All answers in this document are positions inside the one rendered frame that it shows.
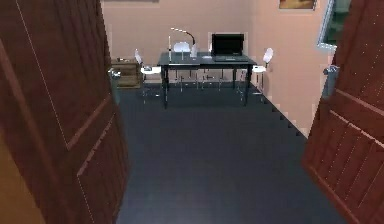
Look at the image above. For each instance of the dark rectangular table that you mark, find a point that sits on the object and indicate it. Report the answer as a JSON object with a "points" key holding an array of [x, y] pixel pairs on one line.
{"points": [[203, 61]]}

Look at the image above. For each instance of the white desk lamp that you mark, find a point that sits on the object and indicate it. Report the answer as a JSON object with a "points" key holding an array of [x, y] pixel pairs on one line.
{"points": [[193, 50]]}

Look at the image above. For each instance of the white chair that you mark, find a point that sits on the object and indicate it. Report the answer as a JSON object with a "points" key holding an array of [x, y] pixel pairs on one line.
{"points": [[146, 69], [181, 47], [263, 63]]}

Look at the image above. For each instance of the black laptop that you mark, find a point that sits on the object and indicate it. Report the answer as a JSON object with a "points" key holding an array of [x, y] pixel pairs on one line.
{"points": [[227, 46]]}

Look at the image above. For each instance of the brown wooden chest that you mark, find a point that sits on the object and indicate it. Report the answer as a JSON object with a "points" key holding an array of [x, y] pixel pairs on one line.
{"points": [[126, 74]]}

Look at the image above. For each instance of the brown wooden room door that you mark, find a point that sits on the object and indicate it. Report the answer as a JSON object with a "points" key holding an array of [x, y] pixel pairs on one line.
{"points": [[353, 133], [56, 110]]}

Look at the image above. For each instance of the framed picture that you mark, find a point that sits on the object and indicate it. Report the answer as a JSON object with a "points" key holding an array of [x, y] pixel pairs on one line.
{"points": [[297, 4]]}

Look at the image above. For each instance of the window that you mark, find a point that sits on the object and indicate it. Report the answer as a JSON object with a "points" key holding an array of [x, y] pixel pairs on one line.
{"points": [[333, 25]]}

